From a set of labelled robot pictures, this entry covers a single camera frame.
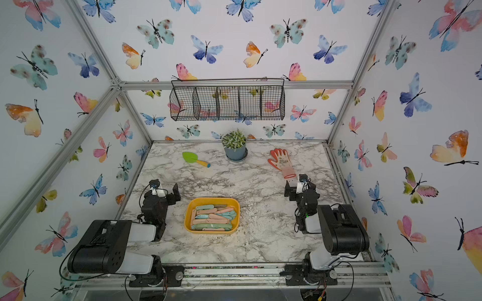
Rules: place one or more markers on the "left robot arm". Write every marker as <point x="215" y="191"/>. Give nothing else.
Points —
<point x="103" y="249"/>

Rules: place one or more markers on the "potted green plant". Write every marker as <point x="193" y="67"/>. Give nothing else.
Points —
<point x="234" y="144"/>

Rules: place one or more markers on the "black wire wall basket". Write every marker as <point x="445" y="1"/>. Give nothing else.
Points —
<point x="240" y="100"/>

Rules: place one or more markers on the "aluminium front rail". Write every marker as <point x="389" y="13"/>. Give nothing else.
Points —
<point x="204" y="276"/>

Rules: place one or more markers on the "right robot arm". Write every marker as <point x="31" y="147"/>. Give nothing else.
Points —
<point x="341" y="230"/>

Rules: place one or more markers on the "green yellow toy trowel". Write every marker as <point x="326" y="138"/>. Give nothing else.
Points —
<point x="191" y="158"/>

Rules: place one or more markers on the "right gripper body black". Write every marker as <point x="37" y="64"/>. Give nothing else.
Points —
<point x="288" y="190"/>

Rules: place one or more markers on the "red white garden glove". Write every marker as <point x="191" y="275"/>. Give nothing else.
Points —
<point x="281" y="161"/>

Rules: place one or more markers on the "yellow storage box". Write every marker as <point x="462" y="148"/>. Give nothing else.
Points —
<point x="212" y="216"/>

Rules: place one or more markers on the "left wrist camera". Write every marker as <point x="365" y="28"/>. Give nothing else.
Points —
<point x="155" y="188"/>

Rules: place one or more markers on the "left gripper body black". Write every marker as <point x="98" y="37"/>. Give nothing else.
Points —
<point x="175" y="193"/>

